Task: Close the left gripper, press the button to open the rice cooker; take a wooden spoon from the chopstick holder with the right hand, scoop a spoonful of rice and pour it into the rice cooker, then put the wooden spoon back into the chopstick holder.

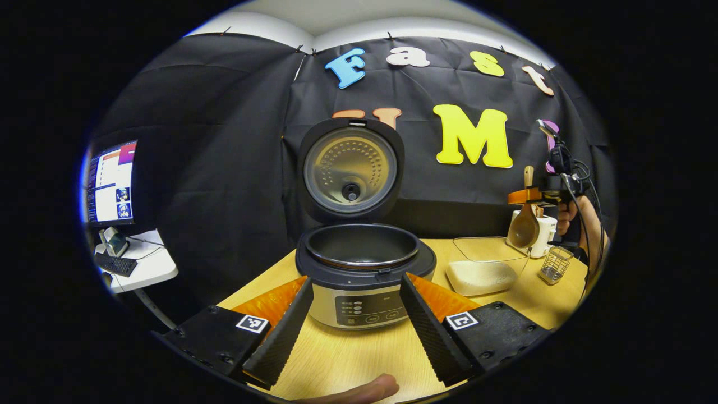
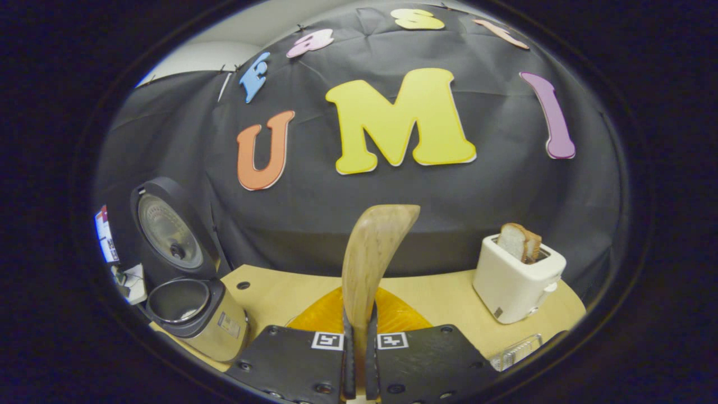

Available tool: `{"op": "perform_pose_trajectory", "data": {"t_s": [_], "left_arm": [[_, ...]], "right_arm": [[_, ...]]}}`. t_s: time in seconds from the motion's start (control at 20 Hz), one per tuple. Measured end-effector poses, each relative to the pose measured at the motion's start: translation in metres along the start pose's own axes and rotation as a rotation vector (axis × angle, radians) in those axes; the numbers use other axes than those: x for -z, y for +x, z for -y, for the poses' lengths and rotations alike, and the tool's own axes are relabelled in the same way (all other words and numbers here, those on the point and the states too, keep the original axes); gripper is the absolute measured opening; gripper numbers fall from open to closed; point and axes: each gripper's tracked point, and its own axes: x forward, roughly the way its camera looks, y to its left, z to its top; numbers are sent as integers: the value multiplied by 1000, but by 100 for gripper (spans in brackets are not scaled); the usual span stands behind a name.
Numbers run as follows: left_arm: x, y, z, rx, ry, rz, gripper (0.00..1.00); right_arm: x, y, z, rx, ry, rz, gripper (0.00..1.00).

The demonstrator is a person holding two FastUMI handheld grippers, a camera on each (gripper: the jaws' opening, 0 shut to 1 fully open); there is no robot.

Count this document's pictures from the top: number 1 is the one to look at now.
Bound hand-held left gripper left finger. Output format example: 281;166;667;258
162;276;315;391

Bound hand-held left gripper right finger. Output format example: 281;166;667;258
399;273;550;388

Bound wooden spoon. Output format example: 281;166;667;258
508;166;542;249

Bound black and silver rice cooker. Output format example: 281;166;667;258
294;117;438;330

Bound white rice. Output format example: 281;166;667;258
446;261;518;297

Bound metal wire chopstick holder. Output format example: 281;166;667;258
537;246;574;286

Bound white toaster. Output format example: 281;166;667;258
506;209;559;259

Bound clear plastic container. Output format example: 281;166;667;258
446;236;531;297

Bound white side table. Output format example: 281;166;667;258
94;229;179;330

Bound black keyboard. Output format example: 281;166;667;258
94;252;138;277

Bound small grey desk device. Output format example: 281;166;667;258
100;227;131;258

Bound computer monitor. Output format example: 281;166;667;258
84;140;139;226

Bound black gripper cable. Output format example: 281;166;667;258
561;160;609;292

